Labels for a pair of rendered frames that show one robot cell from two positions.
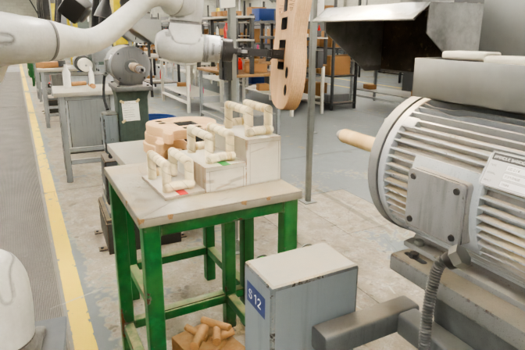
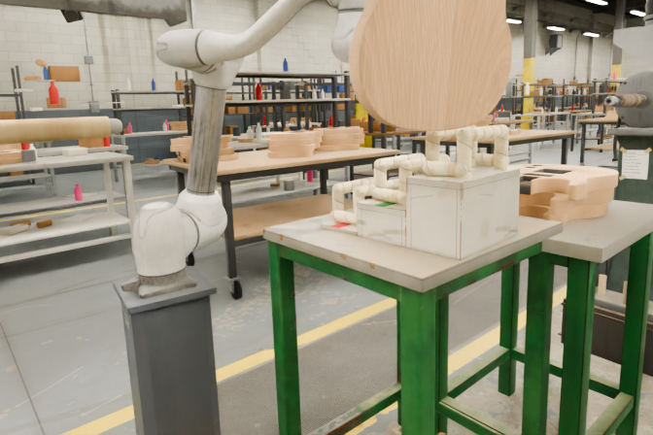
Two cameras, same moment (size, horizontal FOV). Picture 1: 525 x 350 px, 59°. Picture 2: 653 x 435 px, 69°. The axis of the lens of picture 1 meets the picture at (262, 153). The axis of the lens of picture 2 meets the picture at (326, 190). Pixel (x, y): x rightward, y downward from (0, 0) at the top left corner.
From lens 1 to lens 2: 1.54 m
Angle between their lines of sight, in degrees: 76
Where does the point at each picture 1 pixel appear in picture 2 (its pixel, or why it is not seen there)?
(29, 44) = (175, 50)
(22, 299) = (150, 241)
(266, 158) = (436, 215)
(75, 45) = (213, 50)
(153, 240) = (273, 256)
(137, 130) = (640, 193)
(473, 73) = not seen: outside the picture
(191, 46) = (342, 41)
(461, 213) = not seen: outside the picture
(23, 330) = (149, 264)
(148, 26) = (639, 37)
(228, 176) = (382, 222)
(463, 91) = not seen: outside the picture
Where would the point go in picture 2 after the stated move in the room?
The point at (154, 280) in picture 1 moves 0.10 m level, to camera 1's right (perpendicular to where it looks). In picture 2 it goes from (275, 302) to (279, 317)
